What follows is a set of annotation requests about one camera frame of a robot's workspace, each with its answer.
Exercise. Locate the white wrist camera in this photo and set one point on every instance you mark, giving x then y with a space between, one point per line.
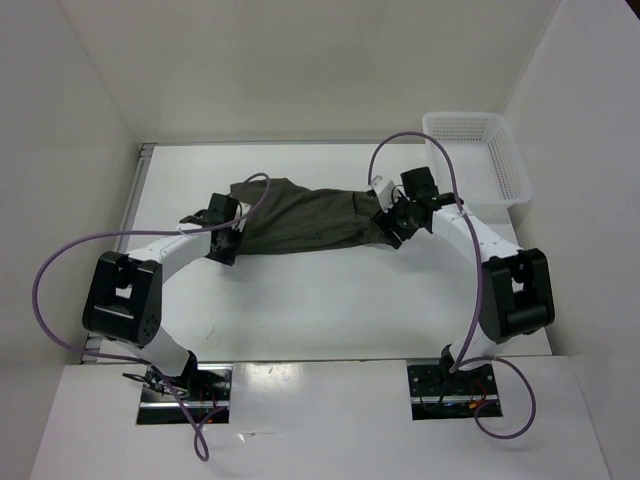
384 190
241 214

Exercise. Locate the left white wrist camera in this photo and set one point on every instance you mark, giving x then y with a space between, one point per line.
241 214

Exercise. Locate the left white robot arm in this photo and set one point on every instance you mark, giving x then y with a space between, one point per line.
124 303

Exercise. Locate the olive green shorts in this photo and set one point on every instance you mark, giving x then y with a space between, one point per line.
295 219

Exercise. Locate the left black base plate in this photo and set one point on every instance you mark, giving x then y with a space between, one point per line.
208 403

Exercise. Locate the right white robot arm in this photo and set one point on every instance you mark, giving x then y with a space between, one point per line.
513 287

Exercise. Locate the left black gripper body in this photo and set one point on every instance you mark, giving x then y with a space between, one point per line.
234 235

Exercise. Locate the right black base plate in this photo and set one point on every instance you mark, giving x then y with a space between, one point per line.
436 395

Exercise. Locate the white plastic basket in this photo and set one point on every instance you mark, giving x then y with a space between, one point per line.
488 166

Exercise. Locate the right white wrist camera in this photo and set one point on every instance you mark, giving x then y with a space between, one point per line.
384 190

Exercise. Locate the aluminium table edge rail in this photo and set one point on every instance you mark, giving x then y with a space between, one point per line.
93 341

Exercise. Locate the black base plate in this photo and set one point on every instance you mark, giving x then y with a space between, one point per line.
208 403
436 395

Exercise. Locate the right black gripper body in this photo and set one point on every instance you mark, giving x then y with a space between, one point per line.
402 215

